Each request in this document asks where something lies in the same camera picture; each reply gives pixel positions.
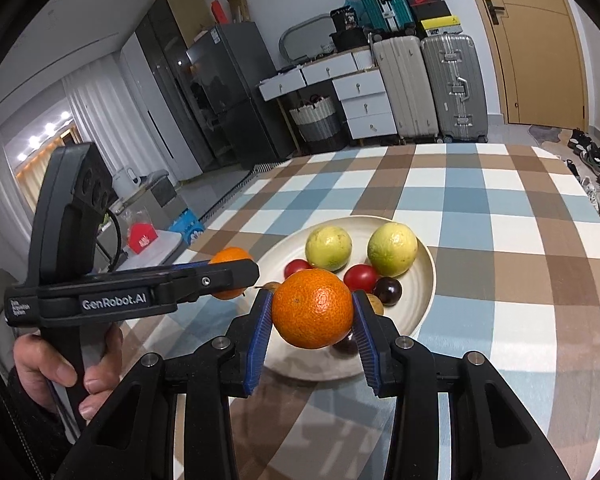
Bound orange mandarin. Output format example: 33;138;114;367
272;269;354;350
210;247;252;300

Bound brown longan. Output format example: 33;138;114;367
366;294;385;315
262;282;280;292

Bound large red tomato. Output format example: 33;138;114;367
283;259;312;278

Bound small red tomato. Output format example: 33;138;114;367
343;264;379;294

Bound person's left hand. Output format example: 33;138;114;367
11;320;124;422

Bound red tissue box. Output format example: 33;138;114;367
127;221;158;255

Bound grey side cabinet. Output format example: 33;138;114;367
94;166;203;272

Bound cream round plate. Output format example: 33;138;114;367
239;213;438;384

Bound left green guava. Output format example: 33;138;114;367
305;226;352;272

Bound green guava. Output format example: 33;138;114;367
367;222;418;278
305;226;352;272

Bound lower dark plum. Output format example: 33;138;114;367
331;332;358;358

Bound dark plum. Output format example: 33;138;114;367
331;332;358;358
373;276;403;307

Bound upper dark plum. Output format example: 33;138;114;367
373;276;403;307

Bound black refrigerator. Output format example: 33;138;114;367
135;0;294;171

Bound checkered tablecloth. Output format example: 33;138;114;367
122;143;600;479

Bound woven laundry basket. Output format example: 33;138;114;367
290;94;347;154

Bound right green guava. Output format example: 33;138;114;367
367;222;418;278

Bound white drawer desk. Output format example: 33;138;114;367
259;47;397;142

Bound oval mirror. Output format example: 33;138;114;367
278;14;336;64

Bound beige hard suitcase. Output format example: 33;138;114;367
371;36;439;141

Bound silver aluminium suitcase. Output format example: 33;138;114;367
421;34;489;142

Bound stacked shoe boxes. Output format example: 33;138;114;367
407;0;463;37

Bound tan wooden door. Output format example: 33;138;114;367
476;0;588;130

